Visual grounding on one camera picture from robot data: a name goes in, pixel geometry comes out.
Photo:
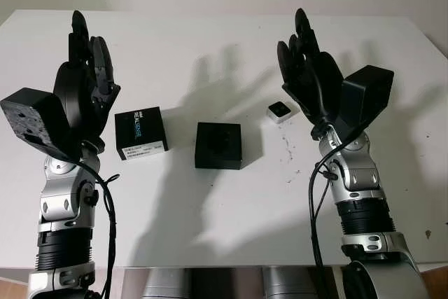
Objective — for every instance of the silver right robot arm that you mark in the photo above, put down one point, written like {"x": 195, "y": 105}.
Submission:
{"x": 364, "y": 187}

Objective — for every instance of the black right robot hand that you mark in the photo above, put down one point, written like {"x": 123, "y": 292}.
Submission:
{"x": 322, "y": 82}

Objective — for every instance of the black RealSense box lid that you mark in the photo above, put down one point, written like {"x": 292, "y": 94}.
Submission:
{"x": 138, "y": 127}

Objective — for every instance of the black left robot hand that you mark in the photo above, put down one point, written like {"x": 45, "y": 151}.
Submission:
{"x": 75, "y": 85}

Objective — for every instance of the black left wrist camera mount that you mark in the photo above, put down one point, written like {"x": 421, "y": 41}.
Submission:
{"x": 31, "y": 120}

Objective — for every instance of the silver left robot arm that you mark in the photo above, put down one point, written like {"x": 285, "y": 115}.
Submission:
{"x": 59, "y": 204}

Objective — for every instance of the small silver depth camera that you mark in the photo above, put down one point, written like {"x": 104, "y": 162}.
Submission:
{"x": 278, "y": 110}

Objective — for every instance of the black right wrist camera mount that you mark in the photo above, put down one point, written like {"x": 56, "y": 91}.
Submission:
{"x": 367, "y": 96}

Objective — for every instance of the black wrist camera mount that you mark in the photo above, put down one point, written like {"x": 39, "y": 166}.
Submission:
{"x": 367, "y": 96}
{"x": 31, "y": 120}

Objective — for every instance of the grey robot leg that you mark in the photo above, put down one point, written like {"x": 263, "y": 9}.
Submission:
{"x": 285, "y": 285}
{"x": 166, "y": 285}

